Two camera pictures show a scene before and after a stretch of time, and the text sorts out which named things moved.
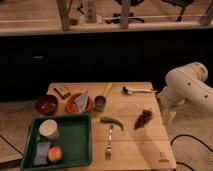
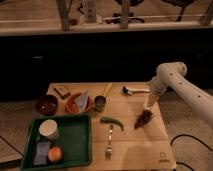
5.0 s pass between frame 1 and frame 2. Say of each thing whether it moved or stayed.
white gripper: moved
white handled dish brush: stayed
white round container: stayed
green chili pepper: stayed
